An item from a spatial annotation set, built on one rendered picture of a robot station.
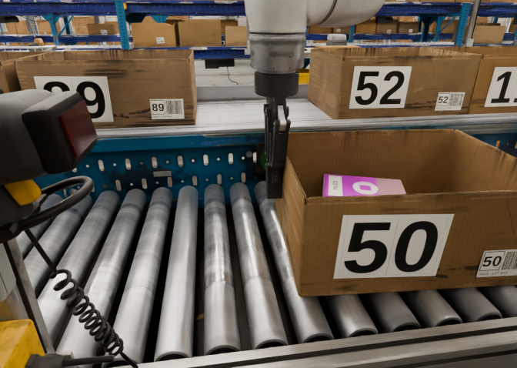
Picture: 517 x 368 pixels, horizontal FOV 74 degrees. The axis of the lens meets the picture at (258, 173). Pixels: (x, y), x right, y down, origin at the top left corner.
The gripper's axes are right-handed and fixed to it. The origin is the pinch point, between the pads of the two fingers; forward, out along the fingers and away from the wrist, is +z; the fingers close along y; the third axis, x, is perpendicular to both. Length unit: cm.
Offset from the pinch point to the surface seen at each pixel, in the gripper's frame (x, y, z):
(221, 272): -11.1, 12.3, 10.5
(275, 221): 0.7, -2.3, 10.6
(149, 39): -87, -458, -4
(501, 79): 69, -29, -13
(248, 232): -5.2, 1.0, 10.5
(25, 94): -23.2, 34.0, -23.6
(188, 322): -16.3, 21.2, 11.3
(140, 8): -97, -476, -43
